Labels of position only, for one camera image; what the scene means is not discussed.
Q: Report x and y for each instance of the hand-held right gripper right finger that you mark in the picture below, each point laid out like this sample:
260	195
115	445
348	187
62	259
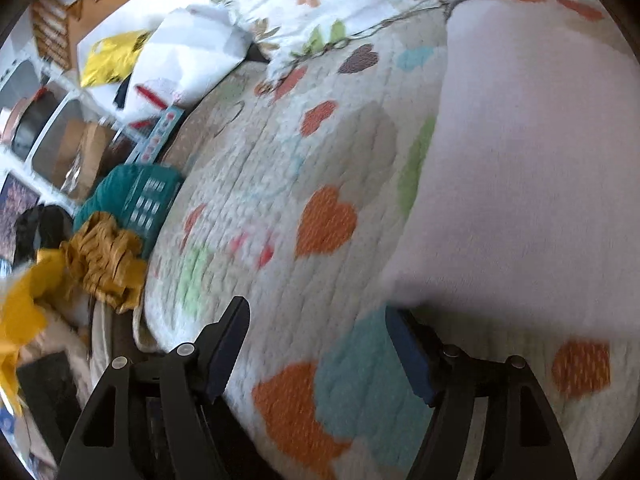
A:
415	355

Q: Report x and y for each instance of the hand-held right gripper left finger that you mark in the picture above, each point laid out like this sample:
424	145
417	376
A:
225	360

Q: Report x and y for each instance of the pale pink garment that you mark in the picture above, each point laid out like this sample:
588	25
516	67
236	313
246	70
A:
525	160

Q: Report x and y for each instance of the mustard striped cloth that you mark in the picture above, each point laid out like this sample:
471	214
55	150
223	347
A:
100	255

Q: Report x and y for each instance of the teal knitted garment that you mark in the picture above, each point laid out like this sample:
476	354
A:
145	195

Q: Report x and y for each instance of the yellow cloth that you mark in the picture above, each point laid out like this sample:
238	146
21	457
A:
20	310

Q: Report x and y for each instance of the heart print quilt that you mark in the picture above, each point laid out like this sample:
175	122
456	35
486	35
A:
325	160

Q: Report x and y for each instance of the black bag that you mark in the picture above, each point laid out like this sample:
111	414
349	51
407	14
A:
45	230

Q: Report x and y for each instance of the light blue printed box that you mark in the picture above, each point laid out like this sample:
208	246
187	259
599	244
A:
155	140

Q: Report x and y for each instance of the white shelf unit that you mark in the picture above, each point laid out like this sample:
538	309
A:
50	110

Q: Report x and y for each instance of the yellow foil bag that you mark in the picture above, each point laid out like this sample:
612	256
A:
107	60

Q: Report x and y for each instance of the white floral duvet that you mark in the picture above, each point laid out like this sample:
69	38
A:
325	5

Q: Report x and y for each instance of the wooden rack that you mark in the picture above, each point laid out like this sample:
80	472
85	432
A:
50	25

